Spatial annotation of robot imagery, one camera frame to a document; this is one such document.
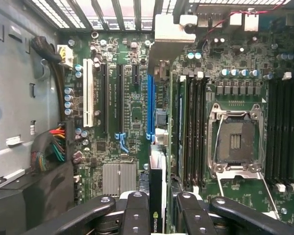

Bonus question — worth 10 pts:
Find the black open PC case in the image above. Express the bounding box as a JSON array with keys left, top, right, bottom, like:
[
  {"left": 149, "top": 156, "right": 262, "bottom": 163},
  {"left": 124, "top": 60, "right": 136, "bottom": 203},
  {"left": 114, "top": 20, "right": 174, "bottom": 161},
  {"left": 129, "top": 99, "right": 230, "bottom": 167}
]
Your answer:
[{"left": 0, "top": 0, "right": 294, "bottom": 34}]

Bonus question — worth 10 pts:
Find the blue slot latch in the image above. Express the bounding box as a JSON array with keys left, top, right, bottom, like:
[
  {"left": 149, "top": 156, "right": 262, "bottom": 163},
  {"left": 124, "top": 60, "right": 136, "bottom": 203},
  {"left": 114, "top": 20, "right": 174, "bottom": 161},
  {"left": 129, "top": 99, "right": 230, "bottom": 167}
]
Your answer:
[{"left": 114, "top": 132, "right": 130, "bottom": 154}]

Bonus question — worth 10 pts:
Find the green motherboard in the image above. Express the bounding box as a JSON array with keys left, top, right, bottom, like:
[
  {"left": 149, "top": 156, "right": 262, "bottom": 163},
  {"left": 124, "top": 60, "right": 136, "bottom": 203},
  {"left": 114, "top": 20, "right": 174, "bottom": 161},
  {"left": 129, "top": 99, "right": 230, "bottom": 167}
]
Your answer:
[{"left": 55, "top": 12, "right": 294, "bottom": 235}]

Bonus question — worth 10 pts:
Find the black sleeved power cable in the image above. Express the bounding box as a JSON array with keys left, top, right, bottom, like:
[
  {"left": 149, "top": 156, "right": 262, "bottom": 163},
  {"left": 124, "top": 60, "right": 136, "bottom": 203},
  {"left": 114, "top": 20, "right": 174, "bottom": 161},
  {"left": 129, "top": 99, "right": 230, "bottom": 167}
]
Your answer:
[{"left": 30, "top": 35, "right": 74, "bottom": 69}]

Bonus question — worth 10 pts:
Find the white plastic clip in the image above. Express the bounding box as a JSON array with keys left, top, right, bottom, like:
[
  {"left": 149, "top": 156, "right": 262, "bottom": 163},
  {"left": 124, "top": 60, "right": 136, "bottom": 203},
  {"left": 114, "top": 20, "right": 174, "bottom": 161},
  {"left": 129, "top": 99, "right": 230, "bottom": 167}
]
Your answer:
[{"left": 179, "top": 14, "right": 199, "bottom": 27}]

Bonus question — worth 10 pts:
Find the white fan connector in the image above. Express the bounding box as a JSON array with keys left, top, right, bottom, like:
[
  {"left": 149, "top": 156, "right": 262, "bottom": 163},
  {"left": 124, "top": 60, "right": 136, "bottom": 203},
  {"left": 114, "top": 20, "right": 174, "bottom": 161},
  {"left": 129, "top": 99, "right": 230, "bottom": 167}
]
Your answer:
[
  {"left": 244, "top": 14, "right": 259, "bottom": 32},
  {"left": 229, "top": 12, "right": 244, "bottom": 25}
]

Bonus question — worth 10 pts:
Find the black RAM slot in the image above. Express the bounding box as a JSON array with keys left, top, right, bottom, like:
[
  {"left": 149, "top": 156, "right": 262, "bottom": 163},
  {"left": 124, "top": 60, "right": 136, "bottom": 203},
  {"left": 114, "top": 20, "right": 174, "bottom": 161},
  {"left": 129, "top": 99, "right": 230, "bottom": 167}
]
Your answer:
[
  {"left": 276, "top": 72, "right": 287, "bottom": 193},
  {"left": 186, "top": 72, "right": 194, "bottom": 190},
  {"left": 200, "top": 72, "right": 208, "bottom": 190},
  {"left": 193, "top": 70, "right": 201, "bottom": 194},
  {"left": 265, "top": 74, "right": 277, "bottom": 193},
  {"left": 285, "top": 72, "right": 294, "bottom": 193}
]

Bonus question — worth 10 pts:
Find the white PCI expansion slot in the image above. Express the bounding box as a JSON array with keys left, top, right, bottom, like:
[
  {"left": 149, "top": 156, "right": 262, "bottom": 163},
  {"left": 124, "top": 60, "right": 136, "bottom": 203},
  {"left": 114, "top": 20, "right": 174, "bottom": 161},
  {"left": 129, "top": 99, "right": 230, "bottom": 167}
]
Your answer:
[{"left": 82, "top": 58, "right": 95, "bottom": 128}]

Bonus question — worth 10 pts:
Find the thin red fan wire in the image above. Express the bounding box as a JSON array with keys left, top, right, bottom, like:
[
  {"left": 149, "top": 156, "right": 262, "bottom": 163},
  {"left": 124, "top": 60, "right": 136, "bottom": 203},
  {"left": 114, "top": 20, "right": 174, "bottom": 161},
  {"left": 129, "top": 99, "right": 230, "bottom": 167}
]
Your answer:
[{"left": 201, "top": 6, "right": 258, "bottom": 42}]

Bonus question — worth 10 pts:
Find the blue expansion slot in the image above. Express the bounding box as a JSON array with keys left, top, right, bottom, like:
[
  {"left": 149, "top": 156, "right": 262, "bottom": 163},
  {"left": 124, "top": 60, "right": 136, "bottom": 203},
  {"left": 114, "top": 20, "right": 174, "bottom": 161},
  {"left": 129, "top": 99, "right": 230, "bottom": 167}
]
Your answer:
[{"left": 146, "top": 74, "right": 157, "bottom": 144}]

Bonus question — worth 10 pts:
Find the silver wire locking lever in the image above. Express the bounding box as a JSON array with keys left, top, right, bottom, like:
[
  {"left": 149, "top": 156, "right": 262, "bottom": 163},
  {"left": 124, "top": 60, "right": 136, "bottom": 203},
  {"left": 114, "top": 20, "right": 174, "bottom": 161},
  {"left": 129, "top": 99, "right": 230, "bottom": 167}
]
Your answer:
[
  {"left": 258, "top": 170, "right": 282, "bottom": 221},
  {"left": 214, "top": 113, "right": 224, "bottom": 158}
]

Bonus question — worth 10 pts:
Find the CPU socket with metal frame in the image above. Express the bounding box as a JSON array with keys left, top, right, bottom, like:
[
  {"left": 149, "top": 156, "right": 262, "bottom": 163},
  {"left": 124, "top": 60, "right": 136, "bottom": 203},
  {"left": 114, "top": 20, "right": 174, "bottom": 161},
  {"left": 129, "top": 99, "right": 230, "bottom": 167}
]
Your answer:
[{"left": 207, "top": 102, "right": 266, "bottom": 180}]

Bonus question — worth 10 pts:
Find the black plastic shroud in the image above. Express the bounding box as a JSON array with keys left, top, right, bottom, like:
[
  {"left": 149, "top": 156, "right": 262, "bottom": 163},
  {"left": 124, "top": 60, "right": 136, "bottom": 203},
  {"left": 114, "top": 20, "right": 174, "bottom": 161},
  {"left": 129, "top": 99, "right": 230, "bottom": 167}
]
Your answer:
[{"left": 0, "top": 160, "right": 82, "bottom": 235}]

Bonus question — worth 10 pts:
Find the black CPU socket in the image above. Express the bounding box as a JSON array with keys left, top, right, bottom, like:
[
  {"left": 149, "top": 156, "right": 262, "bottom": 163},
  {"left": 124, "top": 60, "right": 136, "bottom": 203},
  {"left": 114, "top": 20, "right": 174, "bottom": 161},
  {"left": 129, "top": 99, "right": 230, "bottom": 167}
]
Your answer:
[{"left": 218, "top": 114, "right": 258, "bottom": 164}]

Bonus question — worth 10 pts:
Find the coloured power wire bundle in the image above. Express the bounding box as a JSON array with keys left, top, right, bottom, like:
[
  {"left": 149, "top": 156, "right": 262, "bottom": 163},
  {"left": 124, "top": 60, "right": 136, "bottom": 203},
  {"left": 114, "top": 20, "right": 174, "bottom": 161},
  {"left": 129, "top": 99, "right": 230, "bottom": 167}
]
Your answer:
[{"left": 30, "top": 120, "right": 74, "bottom": 172}]

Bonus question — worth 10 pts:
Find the short black expansion slot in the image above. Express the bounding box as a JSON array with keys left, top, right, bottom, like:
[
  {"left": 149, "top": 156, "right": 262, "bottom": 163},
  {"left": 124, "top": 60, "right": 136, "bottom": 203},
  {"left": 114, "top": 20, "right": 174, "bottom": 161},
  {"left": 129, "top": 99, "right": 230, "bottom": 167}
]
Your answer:
[{"left": 131, "top": 64, "right": 141, "bottom": 85}]

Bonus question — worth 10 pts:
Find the silver chipset heatsink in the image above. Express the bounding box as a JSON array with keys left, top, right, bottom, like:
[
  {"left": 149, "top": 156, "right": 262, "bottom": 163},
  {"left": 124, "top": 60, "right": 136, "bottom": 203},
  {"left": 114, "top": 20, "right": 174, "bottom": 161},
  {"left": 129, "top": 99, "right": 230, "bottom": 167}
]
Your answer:
[{"left": 102, "top": 163, "right": 138, "bottom": 195}]

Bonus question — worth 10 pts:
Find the installed RAM stick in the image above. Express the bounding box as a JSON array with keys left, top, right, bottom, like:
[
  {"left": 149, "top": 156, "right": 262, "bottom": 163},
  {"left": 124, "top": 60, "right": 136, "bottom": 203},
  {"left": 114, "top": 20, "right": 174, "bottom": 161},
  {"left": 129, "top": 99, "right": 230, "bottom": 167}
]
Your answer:
[{"left": 177, "top": 74, "right": 187, "bottom": 187}]

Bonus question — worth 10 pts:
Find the long black expansion slot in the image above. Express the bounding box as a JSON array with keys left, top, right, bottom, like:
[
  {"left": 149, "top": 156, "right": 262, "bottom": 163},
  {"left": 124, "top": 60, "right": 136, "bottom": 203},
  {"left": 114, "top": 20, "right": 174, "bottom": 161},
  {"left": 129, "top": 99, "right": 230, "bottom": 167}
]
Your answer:
[
  {"left": 100, "top": 63, "right": 110, "bottom": 135},
  {"left": 116, "top": 64, "right": 125, "bottom": 135}
]

